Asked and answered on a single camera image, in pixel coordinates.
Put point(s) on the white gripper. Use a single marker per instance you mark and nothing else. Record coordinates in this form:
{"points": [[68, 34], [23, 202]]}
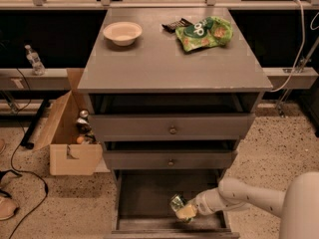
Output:
{"points": [[203, 201]]}

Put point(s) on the green soda can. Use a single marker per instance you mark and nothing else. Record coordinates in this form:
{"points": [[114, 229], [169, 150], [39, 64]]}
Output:
{"points": [[177, 203]]}

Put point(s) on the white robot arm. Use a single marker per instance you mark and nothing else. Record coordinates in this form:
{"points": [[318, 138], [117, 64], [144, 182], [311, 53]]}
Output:
{"points": [[297, 207]]}

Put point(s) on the bottom grey drawer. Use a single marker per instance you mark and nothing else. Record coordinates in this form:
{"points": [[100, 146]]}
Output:
{"points": [[143, 212]]}

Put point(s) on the grey drawer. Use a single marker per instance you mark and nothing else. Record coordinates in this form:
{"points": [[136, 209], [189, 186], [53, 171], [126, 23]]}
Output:
{"points": [[171, 127], [143, 212], [169, 159]]}

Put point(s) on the middle grey drawer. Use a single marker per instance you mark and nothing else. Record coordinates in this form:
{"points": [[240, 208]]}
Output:
{"points": [[169, 159]]}

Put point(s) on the top grey drawer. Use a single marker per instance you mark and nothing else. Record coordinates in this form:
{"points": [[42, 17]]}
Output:
{"points": [[171, 127]]}

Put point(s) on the grey drawer cabinet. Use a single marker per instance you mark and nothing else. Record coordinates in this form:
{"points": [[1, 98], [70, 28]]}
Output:
{"points": [[155, 76]]}

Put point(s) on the items inside cardboard box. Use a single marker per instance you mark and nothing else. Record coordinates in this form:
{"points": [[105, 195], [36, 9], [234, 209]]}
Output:
{"points": [[86, 135]]}

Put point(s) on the cardboard box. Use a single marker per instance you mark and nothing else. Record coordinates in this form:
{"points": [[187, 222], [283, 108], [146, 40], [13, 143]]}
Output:
{"points": [[68, 155]]}

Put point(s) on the shoe at left edge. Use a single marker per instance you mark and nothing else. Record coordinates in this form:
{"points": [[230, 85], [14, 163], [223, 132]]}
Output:
{"points": [[8, 208]]}

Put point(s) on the green chip bag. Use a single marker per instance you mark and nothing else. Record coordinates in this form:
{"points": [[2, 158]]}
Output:
{"points": [[210, 32]]}

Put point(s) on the dark snack bar wrapper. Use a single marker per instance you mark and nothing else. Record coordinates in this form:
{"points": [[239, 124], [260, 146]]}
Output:
{"points": [[171, 27]]}

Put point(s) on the white bowl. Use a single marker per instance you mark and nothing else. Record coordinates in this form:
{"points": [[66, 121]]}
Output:
{"points": [[122, 33]]}

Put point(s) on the clear water bottle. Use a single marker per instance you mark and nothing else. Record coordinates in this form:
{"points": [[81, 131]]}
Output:
{"points": [[35, 61]]}

